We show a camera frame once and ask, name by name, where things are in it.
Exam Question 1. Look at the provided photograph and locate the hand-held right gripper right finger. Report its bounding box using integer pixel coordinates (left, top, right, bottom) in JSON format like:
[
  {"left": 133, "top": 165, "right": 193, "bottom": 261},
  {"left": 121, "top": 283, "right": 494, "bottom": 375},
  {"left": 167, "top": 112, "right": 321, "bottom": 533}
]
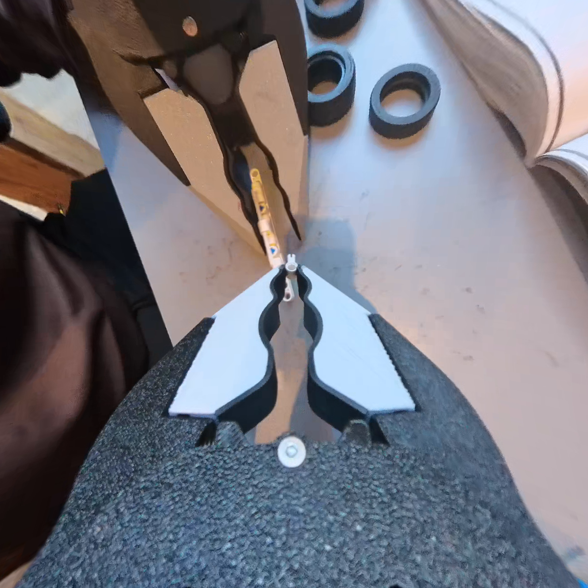
[{"left": 298, "top": 266, "right": 415, "bottom": 435}]

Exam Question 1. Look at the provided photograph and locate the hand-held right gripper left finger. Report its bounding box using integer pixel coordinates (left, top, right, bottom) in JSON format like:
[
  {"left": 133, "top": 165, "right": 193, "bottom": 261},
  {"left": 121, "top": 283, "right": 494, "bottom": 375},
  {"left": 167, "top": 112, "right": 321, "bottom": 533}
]
[{"left": 169, "top": 266, "right": 288, "bottom": 430}]

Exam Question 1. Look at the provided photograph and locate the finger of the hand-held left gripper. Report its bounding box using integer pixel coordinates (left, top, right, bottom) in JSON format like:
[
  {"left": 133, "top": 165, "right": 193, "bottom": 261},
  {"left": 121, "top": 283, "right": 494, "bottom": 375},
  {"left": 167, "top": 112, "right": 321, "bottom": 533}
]
[
  {"left": 239, "top": 39, "right": 308, "bottom": 242},
  {"left": 145, "top": 87, "right": 272, "bottom": 267}
]

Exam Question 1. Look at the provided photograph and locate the small white connector pin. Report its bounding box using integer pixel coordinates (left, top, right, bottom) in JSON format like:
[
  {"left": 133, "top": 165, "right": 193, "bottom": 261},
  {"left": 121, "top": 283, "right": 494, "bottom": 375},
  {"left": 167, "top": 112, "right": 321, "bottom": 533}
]
[{"left": 282, "top": 255, "right": 299, "bottom": 302}]

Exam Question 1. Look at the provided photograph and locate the long white brick beam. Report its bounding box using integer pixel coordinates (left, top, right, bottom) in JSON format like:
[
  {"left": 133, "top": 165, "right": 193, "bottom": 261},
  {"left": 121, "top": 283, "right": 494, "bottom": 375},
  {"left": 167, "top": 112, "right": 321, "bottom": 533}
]
[{"left": 248, "top": 168, "right": 285, "bottom": 269}]

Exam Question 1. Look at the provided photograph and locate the person's left forearm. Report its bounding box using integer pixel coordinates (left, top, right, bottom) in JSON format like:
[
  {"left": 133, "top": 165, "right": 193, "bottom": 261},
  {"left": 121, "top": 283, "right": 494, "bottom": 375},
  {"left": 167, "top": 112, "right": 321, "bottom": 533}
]
[{"left": 0, "top": 0, "right": 76, "bottom": 88}]

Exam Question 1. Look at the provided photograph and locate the grey desk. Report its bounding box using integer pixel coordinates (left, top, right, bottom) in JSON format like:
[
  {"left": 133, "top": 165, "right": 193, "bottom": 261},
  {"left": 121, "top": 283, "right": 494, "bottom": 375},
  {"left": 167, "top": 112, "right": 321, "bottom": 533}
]
[{"left": 85, "top": 0, "right": 588, "bottom": 552}]

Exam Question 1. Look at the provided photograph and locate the wide black rubber tire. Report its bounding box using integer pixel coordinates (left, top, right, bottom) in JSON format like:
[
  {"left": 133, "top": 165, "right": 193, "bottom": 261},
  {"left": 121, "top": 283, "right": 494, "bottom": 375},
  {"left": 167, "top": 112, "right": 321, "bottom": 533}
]
[{"left": 307, "top": 48, "right": 356, "bottom": 127}]

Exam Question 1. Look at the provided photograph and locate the narrow black rubber tire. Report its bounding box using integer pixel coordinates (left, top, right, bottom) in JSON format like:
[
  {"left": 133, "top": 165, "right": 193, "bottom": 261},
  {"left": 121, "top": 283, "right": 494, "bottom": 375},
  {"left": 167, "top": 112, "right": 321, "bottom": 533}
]
[
  {"left": 304, "top": 0, "right": 365, "bottom": 38},
  {"left": 369, "top": 63, "right": 442, "bottom": 140}
]

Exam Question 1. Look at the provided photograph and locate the black jacket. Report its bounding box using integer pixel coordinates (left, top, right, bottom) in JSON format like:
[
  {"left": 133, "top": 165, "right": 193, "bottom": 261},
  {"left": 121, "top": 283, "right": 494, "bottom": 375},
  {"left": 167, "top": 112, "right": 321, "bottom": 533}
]
[{"left": 43, "top": 168, "right": 173, "bottom": 350}]

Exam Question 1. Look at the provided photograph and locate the person's torso in brown shirt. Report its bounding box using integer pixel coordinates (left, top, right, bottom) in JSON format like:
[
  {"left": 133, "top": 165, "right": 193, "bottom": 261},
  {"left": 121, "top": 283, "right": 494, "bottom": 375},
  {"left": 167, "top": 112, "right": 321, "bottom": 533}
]
[{"left": 0, "top": 198, "right": 152, "bottom": 552}]

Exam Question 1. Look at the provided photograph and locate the open instruction booklet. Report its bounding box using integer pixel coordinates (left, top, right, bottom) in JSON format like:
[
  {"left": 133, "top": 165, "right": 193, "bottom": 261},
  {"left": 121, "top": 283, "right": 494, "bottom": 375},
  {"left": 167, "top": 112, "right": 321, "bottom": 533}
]
[{"left": 423, "top": 0, "right": 588, "bottom": 203}]

